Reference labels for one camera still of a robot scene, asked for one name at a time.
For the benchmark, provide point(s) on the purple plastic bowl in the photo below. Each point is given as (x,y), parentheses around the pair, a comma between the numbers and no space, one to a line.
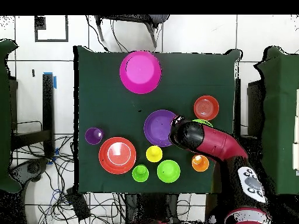
(156,128)

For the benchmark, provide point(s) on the blue tape strip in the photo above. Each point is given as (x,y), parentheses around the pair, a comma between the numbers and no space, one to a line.
(55,82)

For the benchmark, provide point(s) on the large green plastic bowl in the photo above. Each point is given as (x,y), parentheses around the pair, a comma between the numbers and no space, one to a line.
(202,121)

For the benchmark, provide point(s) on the purple plastic cup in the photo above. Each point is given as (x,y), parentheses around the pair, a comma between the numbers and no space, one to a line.
(92,136)

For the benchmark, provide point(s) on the black chair base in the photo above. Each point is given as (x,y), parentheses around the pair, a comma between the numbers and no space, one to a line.
(30,168)

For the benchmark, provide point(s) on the small red-orange plastic bowl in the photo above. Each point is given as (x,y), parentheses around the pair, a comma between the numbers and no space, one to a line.
(206,107)

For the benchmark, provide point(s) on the large red-orange plastic bowl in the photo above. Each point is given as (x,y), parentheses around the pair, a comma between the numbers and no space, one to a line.
(116,155)

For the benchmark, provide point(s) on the dark green tablecloth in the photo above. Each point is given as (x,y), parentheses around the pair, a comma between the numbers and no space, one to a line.
(112,112)

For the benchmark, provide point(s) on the green plastic cup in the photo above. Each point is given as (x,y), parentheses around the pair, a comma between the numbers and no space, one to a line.
(140,173)

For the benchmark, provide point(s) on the black power box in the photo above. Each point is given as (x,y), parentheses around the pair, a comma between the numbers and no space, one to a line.
(78,205)

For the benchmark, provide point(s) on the green cloth side table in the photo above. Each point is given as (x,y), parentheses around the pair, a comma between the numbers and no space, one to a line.
(4,116)
(280,116)

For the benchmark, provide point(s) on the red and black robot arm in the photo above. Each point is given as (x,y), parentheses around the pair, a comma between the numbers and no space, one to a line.
(217,142)

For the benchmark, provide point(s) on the small green plastic bowl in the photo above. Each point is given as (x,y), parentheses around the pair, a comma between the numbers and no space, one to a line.
(168,171)

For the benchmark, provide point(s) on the yellow plastic cup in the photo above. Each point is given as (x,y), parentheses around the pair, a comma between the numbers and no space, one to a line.
(154,154)

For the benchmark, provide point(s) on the black metal stand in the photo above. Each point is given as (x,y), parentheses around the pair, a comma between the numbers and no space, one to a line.
(48,105)
(237,105)

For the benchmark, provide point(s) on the orange plastic cup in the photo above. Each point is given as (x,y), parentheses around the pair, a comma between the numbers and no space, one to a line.
(200,163)

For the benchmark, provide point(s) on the black camera tripod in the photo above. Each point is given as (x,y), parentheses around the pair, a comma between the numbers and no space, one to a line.
(149,19)

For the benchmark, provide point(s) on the pink plastic bowl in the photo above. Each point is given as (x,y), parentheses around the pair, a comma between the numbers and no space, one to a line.
(140,72)

